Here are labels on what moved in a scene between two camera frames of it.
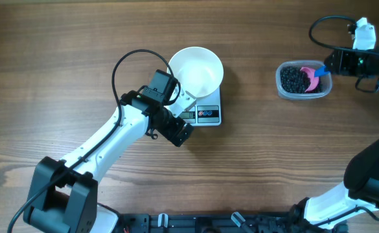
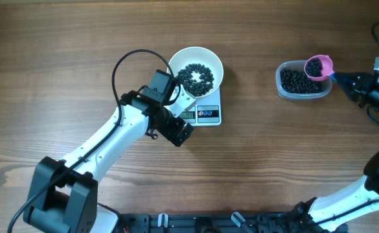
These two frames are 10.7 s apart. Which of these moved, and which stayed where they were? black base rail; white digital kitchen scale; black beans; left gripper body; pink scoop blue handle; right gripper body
Moved: right gripper body; pink scoop blue handle
Stayed: left gripper body; black beans; black base rail; white digital kitchen scale
